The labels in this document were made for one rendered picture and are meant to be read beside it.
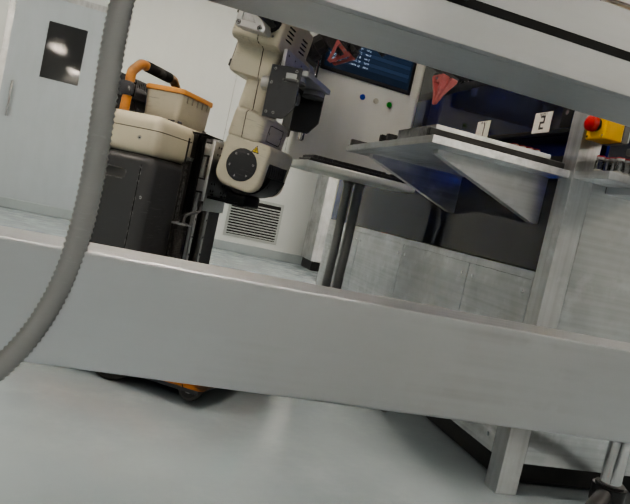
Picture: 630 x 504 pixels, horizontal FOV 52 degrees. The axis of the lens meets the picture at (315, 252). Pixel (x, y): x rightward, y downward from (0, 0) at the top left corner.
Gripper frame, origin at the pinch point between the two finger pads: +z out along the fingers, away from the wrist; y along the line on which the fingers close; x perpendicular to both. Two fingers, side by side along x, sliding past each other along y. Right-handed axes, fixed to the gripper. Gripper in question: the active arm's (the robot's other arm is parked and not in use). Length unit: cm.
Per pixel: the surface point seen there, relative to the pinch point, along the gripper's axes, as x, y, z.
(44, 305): -95, -65, 60
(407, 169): 47, 19, 12
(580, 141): -12.8, 36.3, -5.3
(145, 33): 546, -106, -67
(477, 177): -3.5, 18.4, 13.3
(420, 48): -90, -39, 19
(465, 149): -11.8, 8.0, 10.0
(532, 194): -3.5, 35.6, 10.6
